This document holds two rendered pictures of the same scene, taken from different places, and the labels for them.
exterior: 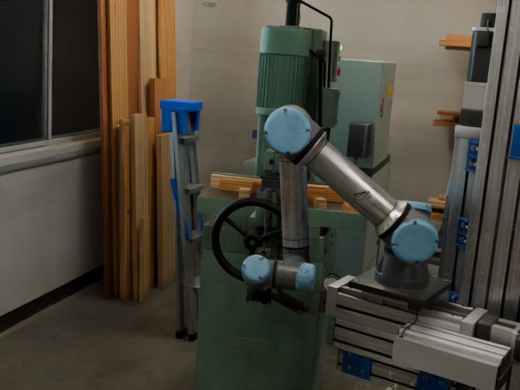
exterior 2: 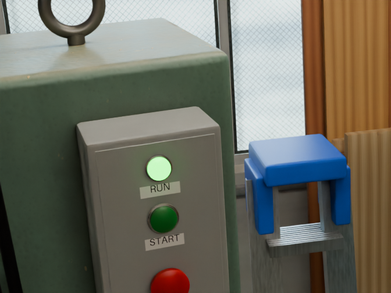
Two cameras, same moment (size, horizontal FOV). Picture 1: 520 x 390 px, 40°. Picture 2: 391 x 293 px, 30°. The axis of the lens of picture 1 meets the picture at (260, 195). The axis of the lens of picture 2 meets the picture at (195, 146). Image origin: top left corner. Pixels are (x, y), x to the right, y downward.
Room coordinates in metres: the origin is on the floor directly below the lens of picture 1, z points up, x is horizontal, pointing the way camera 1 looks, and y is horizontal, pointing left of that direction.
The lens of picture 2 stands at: (2.69, -0.74, 1.64)
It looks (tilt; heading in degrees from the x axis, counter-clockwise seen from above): 19 degrees down; 65
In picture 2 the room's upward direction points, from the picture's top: 4 degrees counter-clockwise
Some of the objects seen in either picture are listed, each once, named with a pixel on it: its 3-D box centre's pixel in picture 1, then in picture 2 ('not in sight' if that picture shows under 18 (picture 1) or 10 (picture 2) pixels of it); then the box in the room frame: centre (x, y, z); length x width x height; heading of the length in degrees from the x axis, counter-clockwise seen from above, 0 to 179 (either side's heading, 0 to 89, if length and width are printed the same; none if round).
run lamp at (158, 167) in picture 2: not in sight; (159, 168); (2.87, -0.28, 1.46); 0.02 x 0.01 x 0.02; 170
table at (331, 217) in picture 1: (282, 210); not in sight; (2.47, -0.08, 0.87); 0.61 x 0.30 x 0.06; 80
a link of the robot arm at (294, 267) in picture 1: (294, 274); not in sight; (1.82, -0.11, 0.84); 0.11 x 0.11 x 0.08; 84
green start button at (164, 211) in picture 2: not in sight; (163, 220); (2.87, -0.28, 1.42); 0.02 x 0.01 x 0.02; 170
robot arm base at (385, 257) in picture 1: (403, 263); not in sight; (1.91, -0.41, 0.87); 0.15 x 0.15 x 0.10
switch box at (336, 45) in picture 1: (330, 61); (155, 220); (2.88, -0.24, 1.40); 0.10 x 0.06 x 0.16; 170
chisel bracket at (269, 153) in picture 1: (277, 160); not in sight; (2.61, -0.06, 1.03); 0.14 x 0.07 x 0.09; 170
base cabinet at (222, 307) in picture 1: (268, 320); not in sight; (2.71, -0.07, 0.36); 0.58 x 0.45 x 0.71; 170
